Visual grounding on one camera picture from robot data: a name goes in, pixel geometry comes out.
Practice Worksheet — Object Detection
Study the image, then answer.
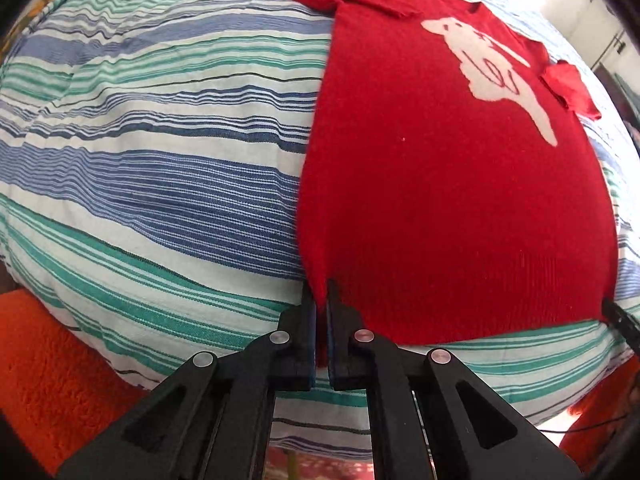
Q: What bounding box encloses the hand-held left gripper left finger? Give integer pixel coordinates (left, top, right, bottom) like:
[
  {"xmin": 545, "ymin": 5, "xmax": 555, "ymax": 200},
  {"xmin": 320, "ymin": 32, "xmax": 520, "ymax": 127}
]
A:
[{"xmin": 55, "ymin": 281, "xmax": 318, "ymax": 480}]

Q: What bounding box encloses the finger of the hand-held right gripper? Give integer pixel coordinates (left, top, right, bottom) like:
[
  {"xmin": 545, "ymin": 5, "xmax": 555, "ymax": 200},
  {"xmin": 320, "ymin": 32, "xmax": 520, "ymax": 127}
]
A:
[{"xmin": 601, "ymin": 298, "xmax": 640, "ymax": 362}]

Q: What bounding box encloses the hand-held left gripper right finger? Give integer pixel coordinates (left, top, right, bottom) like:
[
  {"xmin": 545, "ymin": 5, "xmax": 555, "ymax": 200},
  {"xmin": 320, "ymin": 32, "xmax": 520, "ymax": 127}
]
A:
[{"xmin": 326, "ymin": 281, "xmax": 584, "ymax": 480}]

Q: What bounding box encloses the red shirt with white print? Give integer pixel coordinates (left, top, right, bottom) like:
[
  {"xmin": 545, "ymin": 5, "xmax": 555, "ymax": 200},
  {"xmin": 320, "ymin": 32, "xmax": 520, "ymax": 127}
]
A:
[{"xmin": 267, "ymin": 0, "xmax": 621, "ymax": 367}]

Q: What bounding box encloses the orange cloth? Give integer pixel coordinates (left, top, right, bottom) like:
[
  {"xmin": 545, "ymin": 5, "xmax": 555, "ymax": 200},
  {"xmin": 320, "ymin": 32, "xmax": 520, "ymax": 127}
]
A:
[{"xmin": 559, "ymin": 372, "xmax": 640, "ymax": 463}]

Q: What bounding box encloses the dark wooden furniture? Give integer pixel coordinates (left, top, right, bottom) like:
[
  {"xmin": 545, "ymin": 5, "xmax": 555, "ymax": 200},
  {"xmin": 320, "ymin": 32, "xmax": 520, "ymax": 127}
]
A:
[{"xmin": 597, "ymin": 62, "xmax": 640, "ymax": 131}]

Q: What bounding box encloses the blue green striped bed sheet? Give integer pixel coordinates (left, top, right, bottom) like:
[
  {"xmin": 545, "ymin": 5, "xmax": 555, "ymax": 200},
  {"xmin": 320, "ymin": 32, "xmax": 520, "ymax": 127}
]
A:
[{"xmin": 0, "ymin": 0, "xmax": 640, "ymax": 463}]

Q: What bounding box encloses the orange fluffy rug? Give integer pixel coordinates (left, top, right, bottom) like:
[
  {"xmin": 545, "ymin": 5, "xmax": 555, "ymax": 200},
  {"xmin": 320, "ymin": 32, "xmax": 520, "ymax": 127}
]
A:
[{"xmin": 0, "ymin": 289, "xmax": 153, "ymax": 477}]

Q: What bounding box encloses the thin black cable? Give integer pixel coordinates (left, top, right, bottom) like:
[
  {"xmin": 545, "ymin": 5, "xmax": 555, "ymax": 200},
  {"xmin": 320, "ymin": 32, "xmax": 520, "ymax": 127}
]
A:
[{"xmin": 541, "ymin": 412, "xmax": 628, "ymax": 436}]

